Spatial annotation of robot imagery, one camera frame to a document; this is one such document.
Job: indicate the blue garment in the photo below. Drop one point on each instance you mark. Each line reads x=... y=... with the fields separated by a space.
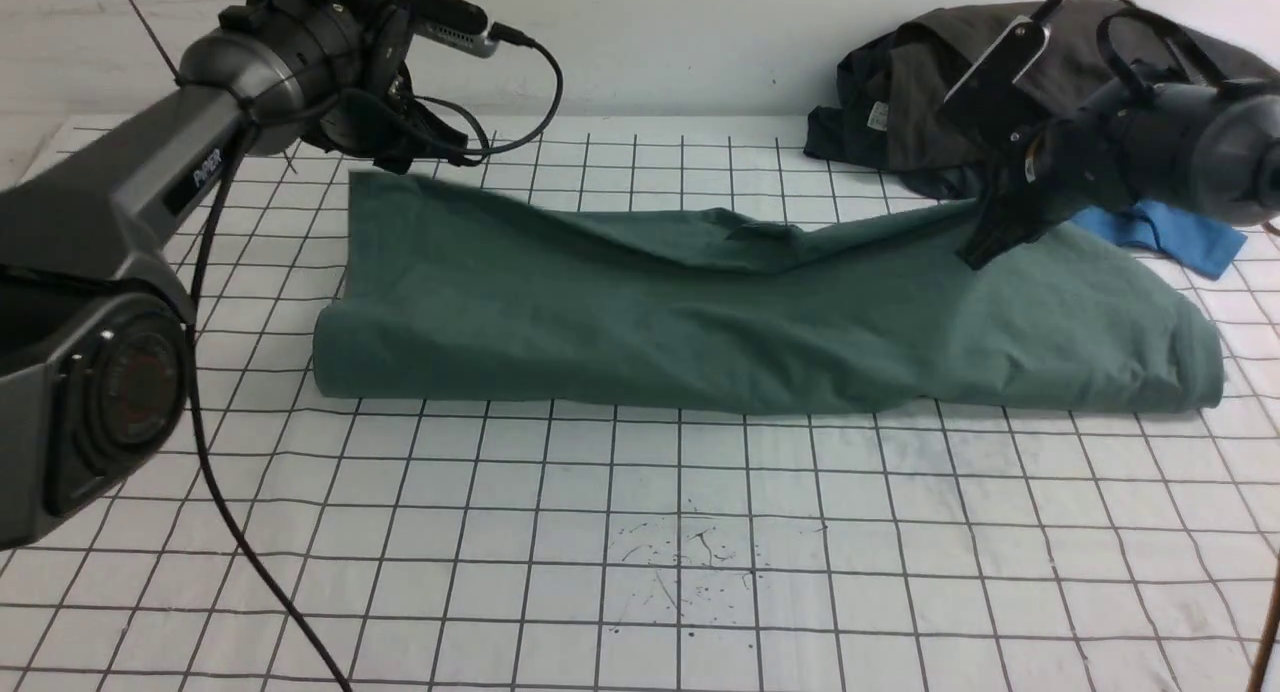
x=1197 y=243

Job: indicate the green long sleeve shirt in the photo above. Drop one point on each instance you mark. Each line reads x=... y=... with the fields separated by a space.
x=458 y=294

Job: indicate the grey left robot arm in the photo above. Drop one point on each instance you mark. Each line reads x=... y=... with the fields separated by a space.
x=96 y=362

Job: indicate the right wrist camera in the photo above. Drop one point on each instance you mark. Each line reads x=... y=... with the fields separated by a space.
x=987 y=104

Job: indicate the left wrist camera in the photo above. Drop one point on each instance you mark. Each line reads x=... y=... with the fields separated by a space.
x=458 y=24

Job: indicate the dark green garment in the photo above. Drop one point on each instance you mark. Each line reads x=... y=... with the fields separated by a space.
x=850 y=112

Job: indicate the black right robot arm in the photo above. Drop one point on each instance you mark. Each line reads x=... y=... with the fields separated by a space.
x=1209 y=150

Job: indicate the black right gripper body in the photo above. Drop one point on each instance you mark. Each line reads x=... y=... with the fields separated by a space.
x=1042 y=181

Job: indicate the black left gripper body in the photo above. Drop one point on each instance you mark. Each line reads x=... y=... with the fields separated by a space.
x=410 y=132

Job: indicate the dark grey garment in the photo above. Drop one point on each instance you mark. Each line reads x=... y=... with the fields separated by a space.
x=1052 y=106

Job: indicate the white grid tablecloth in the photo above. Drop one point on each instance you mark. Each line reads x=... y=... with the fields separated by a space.
x=532 y=546

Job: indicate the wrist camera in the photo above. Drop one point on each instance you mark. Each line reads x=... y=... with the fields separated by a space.
x=458 y=24
x=987 y=104

